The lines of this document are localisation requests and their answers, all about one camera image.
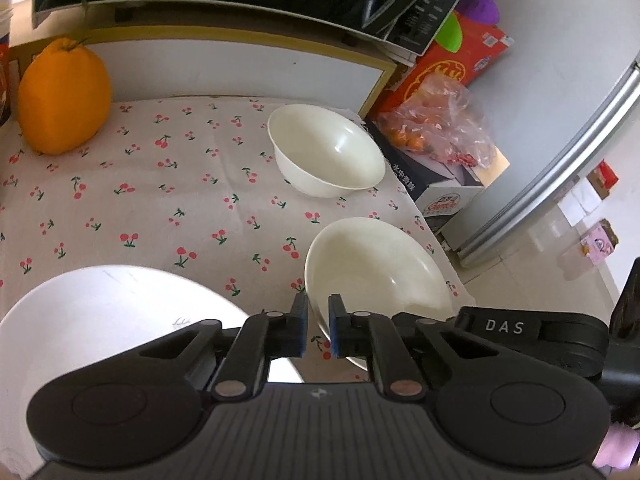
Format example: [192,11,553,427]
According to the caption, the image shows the cream bowl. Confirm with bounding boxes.
[304,217,453,371]

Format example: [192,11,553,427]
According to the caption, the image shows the red and white small box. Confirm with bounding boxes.
[587,160,621,196]

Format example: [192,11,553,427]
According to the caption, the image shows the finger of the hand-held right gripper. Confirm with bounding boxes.
[450,306,608,382]

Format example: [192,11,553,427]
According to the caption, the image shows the cherry print tablecloth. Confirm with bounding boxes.
[0,96,466,376]

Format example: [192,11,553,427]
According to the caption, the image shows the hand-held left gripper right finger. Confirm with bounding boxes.
[327,294,501,398]

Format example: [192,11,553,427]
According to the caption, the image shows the plain white plate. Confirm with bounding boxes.
[0,265,306,480]

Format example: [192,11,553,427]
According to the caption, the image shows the pink packet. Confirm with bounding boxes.
[582,220,619,266]

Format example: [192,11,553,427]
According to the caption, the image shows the red cardboard box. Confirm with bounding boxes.
[372,10,513,121]

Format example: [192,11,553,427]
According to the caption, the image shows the white board with wooden frame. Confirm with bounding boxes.
[10,27,396,116]

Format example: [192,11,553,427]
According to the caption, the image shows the plastic bag of oranges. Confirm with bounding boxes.
[377,72,496,168]

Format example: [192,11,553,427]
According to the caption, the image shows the dark and white carton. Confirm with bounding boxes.
[365,120,511,233]

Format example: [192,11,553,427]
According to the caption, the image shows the white bowl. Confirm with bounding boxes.
[267,104,387,198]

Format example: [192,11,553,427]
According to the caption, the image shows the white small boxes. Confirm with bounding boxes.
[555,180,601,226]

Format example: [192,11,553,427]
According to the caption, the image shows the silver refrigerator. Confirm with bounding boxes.
[457,0,640,267]

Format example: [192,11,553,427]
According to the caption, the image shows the large orange citrus fruit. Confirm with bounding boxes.
[18,36,112,155]

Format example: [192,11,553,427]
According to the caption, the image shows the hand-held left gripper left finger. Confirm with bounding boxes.
[139,292,309,401]

